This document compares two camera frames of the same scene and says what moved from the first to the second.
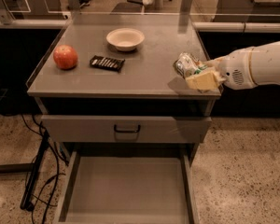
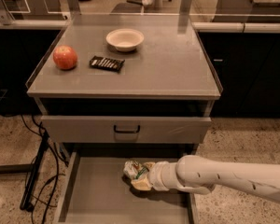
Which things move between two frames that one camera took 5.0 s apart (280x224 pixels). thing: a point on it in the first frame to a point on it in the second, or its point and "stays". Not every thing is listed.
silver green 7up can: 188,64 to 133,169
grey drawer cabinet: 105,88 stays
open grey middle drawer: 128,187 stays
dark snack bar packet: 106,63 stays
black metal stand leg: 33,168 stays
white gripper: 235,68 to 156,175
